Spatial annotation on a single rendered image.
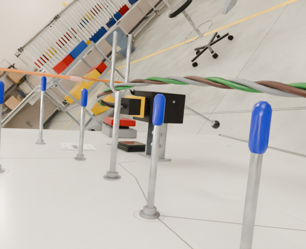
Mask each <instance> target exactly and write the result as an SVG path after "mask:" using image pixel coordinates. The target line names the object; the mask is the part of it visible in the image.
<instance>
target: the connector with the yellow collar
mask: <svg viewBox="0 0 306 249"><path fill-rule="evenodd" d="M121 103H122V104H121V105H122V106H123V108H121V109H120V114H125V115H140V107H141V99H135V98H124V97H122V98H121ZM148 105H149V99H145V105H144V115H148Z"/></svg>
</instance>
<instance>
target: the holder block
mask: <svg viewBox="0 0 306 249"><path fill-rule="evenodd" d="M157 94H163V95H164V97H165V99H166V101H165V113H164V122H163V123H164V124H183V116H184V106H185V96H186V95H185V94H175V93H165V92H155V91H142V90H135V94H134V95H135V96H140V97H145V99H149V105H148V115H144V117H143V118H139V117H133V120H138V121H142V122H147V123H152V116H153V104H154V98H155V96H156V95H157ZM173 101H175V103H173Z"/></svg>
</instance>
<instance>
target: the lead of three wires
mask: <svg viewBox="0 0 306 249"><path fill-rule="evenodd" d="M114 87H115V90H121V86H120V83H118V84H116V85H114ZM111 93H114V92H113V91H112V90H111V88H110V87H109V88H106V89H104V90H103V91H102V92H101V93H99V94H98V95H97V99H96V102H97V103H99V105H101V106H103V107H109V108H114V106H115V103H112V102H107V101H103V100H102V99H103V98H104V97H105V96H106V95H108V94H111Z"/></svg>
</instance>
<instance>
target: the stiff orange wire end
mask: <svg viewBox="0 0 306 249"><path fill-rule="evenodd" d="M45 74H46V73H45ZM48 74H49V73H48ZM53 75H54V74H53ZM55 75H58V74H55ZM60 76H62V75H60ZM63 76H67V75H63ZM68 77H71V76H68ZM81 78H82V79H86V80H91V81H98V82H107V83H109V82H110V80H102V79H93V78H84V77H81ZM114 83H124V82H120V81H114Z"/></svg>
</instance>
